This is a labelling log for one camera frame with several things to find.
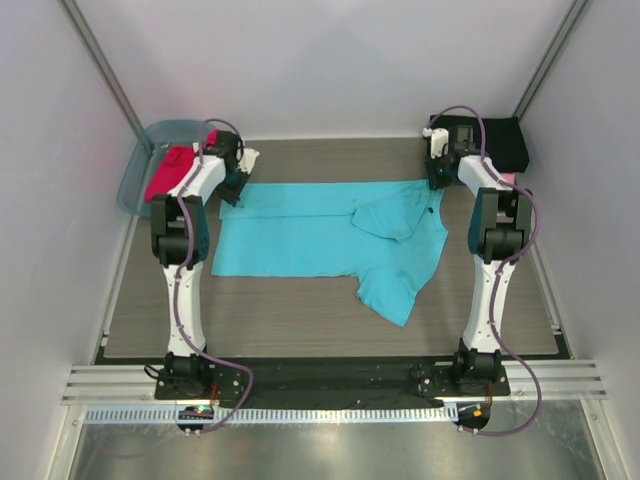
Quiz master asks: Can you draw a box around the cyan t-shirt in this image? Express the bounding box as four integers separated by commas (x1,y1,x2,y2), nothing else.
211,180,448,327

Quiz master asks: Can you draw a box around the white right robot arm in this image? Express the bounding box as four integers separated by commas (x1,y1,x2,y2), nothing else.
423,125,532,396

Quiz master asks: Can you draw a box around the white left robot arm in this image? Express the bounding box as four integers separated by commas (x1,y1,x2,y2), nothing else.
144,129,248,400

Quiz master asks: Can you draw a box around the red t-shirt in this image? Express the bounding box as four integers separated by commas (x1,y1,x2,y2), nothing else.
144,142,226,203

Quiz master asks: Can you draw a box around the folded black t-shirt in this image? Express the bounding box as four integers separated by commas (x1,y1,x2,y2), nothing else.
429,115,530,173

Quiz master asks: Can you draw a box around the folded pink t-shirt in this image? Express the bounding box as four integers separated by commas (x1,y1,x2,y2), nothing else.
501,173,516,184

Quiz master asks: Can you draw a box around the clear blue plastic bin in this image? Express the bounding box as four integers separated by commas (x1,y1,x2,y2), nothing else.
117,119,201,219

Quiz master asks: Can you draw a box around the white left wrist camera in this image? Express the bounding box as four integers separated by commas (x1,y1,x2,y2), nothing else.
238,148,260,175

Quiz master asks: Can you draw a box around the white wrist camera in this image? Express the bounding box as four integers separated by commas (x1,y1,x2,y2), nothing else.
238,148,260,175
422,127,449,159

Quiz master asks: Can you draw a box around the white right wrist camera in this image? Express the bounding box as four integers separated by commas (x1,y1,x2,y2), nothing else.
422,127,449,159

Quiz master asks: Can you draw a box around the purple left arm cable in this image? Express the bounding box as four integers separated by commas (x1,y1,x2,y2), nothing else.
172,118,256,434

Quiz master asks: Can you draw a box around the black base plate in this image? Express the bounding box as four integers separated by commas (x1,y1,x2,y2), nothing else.
144,354,511,405

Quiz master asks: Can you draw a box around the white slotted cable duct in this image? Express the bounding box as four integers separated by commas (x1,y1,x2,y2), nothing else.
84,404,458,426

